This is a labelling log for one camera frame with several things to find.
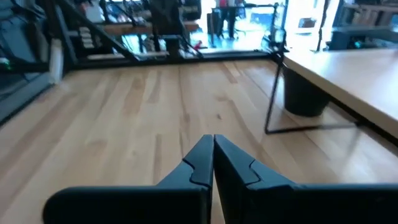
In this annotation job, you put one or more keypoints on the silver metal bracket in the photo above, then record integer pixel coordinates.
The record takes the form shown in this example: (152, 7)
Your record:
(56, 62)

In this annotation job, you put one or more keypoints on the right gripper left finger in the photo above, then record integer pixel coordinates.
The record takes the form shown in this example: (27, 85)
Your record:
(140, 205)

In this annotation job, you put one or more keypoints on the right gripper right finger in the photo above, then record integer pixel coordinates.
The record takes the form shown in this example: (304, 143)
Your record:
(295, 205)

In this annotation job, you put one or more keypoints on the person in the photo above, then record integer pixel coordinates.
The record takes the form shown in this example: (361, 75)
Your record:
(227, 18)

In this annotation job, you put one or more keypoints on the potted green plant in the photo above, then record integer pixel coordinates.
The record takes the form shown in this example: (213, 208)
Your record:
(304, 96)

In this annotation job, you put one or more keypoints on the wooden shelf black metal legs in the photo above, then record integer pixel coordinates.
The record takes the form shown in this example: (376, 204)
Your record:
(357, 77)

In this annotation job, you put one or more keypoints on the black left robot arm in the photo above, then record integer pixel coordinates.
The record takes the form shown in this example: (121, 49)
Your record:
(166, 15)

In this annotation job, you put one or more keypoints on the black box white labels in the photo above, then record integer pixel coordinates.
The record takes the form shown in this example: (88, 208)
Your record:
(87, 37)

